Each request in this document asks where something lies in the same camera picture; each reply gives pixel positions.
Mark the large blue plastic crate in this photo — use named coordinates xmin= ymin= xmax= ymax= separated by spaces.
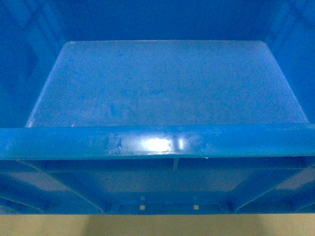
xmin=0 ymin=0 xmax=315 ymax=215

